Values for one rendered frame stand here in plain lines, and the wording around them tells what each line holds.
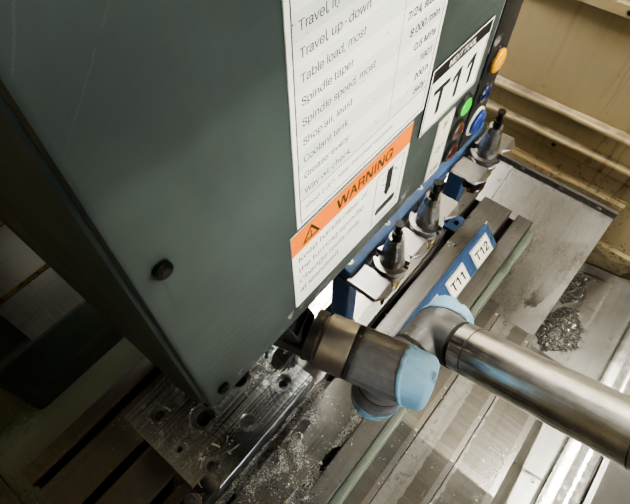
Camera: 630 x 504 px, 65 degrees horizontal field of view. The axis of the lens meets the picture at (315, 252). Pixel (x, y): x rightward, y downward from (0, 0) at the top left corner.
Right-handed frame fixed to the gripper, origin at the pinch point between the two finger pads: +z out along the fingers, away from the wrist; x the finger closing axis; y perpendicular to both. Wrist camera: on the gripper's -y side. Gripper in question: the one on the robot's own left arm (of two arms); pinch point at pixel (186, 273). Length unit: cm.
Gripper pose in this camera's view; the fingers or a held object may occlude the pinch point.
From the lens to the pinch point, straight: 69.2
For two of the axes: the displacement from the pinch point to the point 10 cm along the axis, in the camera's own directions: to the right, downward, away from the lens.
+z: -9.1, -3.7, 1.8
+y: -0.4, 5.2, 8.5
